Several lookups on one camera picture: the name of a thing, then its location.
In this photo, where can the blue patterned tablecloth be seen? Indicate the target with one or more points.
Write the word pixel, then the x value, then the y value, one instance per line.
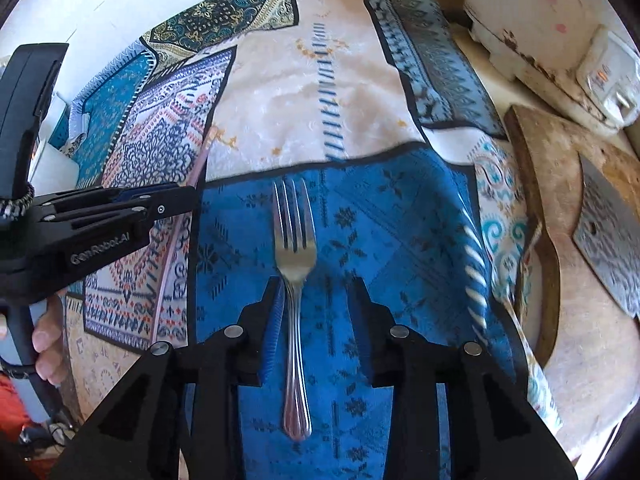
pixel 400 210

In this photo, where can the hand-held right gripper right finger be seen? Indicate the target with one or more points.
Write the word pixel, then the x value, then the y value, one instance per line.
pixel 361 332

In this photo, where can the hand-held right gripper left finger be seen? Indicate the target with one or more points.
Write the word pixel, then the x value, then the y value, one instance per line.
pixel 272 330

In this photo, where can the blue and white striped straw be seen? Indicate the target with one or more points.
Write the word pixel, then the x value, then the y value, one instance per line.
pixel 475 270

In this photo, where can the white rice cooker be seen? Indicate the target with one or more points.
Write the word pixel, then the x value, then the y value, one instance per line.
pixel 550 35

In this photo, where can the white ceramic cup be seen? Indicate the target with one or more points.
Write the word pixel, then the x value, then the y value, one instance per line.
pixel 55 165

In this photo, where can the silver metal fork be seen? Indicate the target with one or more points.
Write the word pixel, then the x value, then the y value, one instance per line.
pixel 295 260

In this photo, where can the steel cleaver blade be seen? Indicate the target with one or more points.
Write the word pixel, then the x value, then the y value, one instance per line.
pixel 615 240

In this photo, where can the pink chopstick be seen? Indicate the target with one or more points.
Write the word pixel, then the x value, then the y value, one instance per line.
pixel 175 270

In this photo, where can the red cloth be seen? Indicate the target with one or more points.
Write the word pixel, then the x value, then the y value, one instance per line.
pixel 12 405

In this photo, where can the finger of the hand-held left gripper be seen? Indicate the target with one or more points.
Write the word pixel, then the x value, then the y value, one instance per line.
pixel 140 192
pixel 125 212

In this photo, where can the wooden cutting board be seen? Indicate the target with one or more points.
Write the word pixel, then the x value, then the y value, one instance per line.
pixel 575 335

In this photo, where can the person's left hand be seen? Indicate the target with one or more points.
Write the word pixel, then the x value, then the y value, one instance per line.
pixel 50 340

